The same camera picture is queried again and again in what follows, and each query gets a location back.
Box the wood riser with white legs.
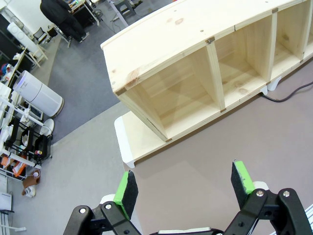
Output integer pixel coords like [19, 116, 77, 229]
[267, 55, 313, 92]
[114, 85, 269, 169]

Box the black storage cart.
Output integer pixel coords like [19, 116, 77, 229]
[4, 117, 53, 167]

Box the four-compartment pine wood shelf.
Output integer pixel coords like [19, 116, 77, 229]
[100, 0, 313, 143]

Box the white wooden chair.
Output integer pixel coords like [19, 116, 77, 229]
[25, 45, 49, 69]

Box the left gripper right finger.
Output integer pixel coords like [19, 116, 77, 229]
[224, 159, 313, 235]

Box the black power cable with plug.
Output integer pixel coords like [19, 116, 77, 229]
[262, 82, 313, 103]

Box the person in black clothes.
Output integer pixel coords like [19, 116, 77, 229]
[40, 0, 90, 44]

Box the brown bag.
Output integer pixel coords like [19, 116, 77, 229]
[22, 168, 42, 196]

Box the white perforated air purifier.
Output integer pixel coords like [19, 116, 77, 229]
[12, 70, 65, 118]

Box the black office chair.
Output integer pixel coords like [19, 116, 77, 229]
[33, 26, 49, 46]

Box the tall white tower appliance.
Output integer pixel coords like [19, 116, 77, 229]
[6, 22, 34, 51]

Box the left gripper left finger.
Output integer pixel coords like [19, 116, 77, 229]
[63, 170, 142, 235]

